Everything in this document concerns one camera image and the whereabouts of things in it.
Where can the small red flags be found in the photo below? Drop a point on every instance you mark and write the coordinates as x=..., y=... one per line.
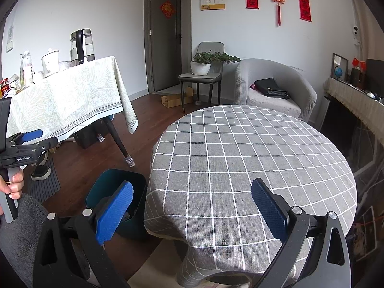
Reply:
x=355, y=61

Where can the black table leg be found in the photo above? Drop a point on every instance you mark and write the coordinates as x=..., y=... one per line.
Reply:
x=117, y=139

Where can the small blue globe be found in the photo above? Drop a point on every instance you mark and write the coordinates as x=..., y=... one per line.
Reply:
x=338, y=72

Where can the pale green patterned tablecloth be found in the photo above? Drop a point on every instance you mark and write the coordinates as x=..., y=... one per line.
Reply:
x=69, y=102

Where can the glass electric kettle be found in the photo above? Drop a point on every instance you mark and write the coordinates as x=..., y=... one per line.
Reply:
x=87, y=45

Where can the black television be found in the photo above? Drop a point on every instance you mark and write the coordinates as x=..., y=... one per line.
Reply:
x=375, y=75

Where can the grey checked tablecloth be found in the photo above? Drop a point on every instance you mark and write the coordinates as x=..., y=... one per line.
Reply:
x=240, y=156

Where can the black bag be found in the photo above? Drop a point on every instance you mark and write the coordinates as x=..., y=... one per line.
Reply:
x=270, y=88

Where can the clear plastic bottle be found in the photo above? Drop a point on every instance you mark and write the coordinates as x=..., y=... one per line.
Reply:
x=27, y=69

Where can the grey door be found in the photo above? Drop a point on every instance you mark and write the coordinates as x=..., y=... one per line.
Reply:
x=165, y=54

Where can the white security camera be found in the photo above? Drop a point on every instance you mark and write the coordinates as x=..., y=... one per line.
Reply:
x=356, y=31

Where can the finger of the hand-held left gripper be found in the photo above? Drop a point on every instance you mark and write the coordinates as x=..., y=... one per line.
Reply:
x=42, y=145
x=32, y=135

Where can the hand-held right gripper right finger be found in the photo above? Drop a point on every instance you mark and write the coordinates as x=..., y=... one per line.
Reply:
x=270, y=213

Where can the white wall intercom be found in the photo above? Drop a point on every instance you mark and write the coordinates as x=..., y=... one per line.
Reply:
x=10, y=39

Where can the red packet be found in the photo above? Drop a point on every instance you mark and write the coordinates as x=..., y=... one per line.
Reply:
x=4, y=86

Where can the grey dining chair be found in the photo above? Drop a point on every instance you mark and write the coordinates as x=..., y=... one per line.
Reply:
x=198, y=78

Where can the grey armchair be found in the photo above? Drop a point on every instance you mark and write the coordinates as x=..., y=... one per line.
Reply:
x=297, y=87

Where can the person's grey fleece clothing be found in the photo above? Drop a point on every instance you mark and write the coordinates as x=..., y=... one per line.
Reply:
x=27, y=231

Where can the person's left hand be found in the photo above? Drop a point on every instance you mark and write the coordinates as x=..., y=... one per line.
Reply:
x=16, y=186

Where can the flat cardboard box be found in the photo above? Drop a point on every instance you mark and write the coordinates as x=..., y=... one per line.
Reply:
x=172, y=100

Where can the teal trash bin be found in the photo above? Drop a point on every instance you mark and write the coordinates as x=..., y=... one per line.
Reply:
x=135, y=186

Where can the beige rug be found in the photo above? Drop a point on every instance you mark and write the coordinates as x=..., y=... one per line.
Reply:
x=150, y=264

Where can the striped table leg sock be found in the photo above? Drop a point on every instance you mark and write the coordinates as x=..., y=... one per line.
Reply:
x=129, y=161
x=101, y=138

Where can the dark striped doormat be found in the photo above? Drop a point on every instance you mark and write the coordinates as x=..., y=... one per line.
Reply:
x=49, y=189

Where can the white computer mouse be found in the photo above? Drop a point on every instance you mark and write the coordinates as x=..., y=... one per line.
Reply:
x=371, y=95

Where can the black and white sneaker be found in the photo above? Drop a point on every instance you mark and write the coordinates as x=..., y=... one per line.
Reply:
x=40, y=172

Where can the red door ornament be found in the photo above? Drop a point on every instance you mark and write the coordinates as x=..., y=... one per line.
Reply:
x=168, y=9

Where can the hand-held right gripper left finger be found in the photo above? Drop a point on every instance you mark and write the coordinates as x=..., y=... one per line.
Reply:
x=115, y=213

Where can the potted plant white pot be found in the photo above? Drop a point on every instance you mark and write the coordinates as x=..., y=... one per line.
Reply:
x=200, y=68

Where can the picture frame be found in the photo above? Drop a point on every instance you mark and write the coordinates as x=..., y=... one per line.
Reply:
x=342, y=61

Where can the beige lace sideboard cloth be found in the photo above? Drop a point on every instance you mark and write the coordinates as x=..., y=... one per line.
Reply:
x=351, y=96

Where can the black box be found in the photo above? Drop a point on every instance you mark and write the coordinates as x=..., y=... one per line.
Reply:
x=87, y=138

